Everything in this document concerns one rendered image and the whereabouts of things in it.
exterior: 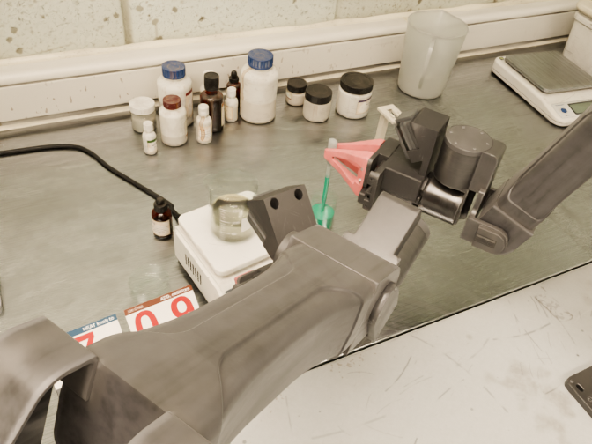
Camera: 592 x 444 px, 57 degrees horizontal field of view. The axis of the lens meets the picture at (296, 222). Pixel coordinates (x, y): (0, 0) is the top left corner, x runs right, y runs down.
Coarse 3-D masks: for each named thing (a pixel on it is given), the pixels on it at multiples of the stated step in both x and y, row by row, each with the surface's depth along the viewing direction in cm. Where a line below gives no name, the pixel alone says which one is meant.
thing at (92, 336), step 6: (108, 324) 67; (114, 324) 67; (90, 330) 66; (96, 330) 66; (102, 330) 66; (108, 330) 66; (114, 330) 67; (78, 336) 65; (84, 336) 65; (90, 336) 66; (96, 336) 66; (102, 336) 66; (84, 342) 65; (90, 342) 65
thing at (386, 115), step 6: (378, 108) 91; (384, 108) 91; (390, 108) 92; (396, 108) 92; (384, 114) 90; (390, 114) 90; (396, 114) 91; (384, 120) 93; (390, 120) 89; (378, 126) 95; (384, 126) 94; (378, 132) 95; (384, 132) 95; (378, 138) 96
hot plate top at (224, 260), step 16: (208, 208) 75; (192, 224) 73; (208, 224) 73; (192, 240) 71; (208, 240) 71; (256, 240) 72; (208, 256) 69; (224, 256) 69; (240, 256) 70; (256, 256) 70; (224, 272) 68
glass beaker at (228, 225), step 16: (208, 176) 68; (224, 176) 70; (240, 176) 70; (208, 192) 68; (224, 192) 72; (240, 192) 72; (256, 192) 68; (224, 208) 66; (240, 208) 66; (224, 224) 68; (240, 224) 68; (224, 240) 70; (240, 240) 71
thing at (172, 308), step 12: (168, 300) 70; (180, 300) 71; (192, 300) 71; (144, 312) 69; (156, 312) 69; (168, 312) 70; (180, 312) 70; (132, 324) 68; (144, 324) 68; (156, 324) 69
